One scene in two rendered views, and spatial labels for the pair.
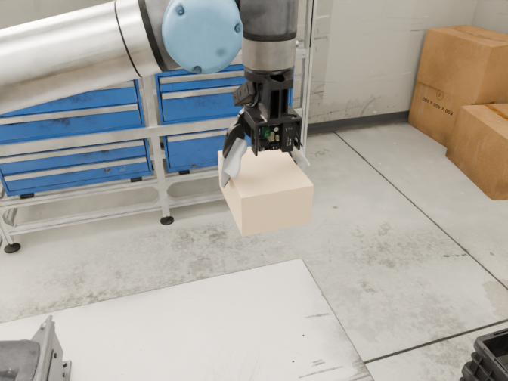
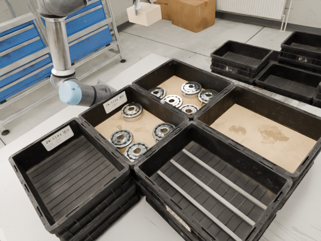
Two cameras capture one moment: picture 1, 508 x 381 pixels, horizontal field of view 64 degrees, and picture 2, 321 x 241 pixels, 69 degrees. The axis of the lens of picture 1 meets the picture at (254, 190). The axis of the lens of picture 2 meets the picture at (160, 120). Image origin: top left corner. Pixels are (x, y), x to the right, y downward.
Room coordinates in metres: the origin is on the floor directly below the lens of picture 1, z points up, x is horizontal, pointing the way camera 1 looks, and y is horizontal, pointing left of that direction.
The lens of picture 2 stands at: (-0.71, 0.58, 1.57)
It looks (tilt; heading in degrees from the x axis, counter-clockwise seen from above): 43 degrees down; 336
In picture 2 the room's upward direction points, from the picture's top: 10 degrees counter-clockwise
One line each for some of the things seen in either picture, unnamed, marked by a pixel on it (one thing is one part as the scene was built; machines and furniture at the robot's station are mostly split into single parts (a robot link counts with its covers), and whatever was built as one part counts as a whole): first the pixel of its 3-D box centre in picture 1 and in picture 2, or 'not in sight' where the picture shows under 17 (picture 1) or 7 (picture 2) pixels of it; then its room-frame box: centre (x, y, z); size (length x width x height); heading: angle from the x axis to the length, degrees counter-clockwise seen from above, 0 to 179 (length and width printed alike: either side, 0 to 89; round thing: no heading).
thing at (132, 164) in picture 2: not in sight; (131, 119); (0.01, 0.40, 0.92); 0.40 x 0.30 x 0.02; 12
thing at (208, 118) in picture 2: not in sight; (257, 132); (-0.32, 0.02, 0.87); 0.40 x 0.30 x 0.11; 12
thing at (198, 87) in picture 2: not in sight; (191, 87); (0.09, 0.03, 0.86); 0.10 x 0.10 x 0.01
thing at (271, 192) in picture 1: (261, 185); (144, 13); (0.61, -0.01, 1.08); 0.16 x 0.12 x 0.07; 17
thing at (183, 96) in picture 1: (229, 118); (81, 30); (2.04, 0.13, 0.60); 0.72 x 0.03 x 0.56; 107
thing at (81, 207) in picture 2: not in sight; (66, 164); (-0.06, 0.69, 0.92); 0.40 x 0.30 x 0.02; 12
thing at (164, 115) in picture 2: not in sight; (133, 127); (0.01, 0.40, 0.87); 0.40 x 0.30 x 0.11; 12
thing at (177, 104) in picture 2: not in sight; (171, 102); (0.06, 0.17, 0.86); 0.10 x 0.10 x 0.01
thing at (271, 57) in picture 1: (271, 52); not in sight; (0.59, -0.02, 1.32); 0.08 x 0.08 x 0.05
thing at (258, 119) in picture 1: (269, 108); not in sight; (0.58, -0.02, 1.24); 0.09 x 0.08 x 0.12; 17
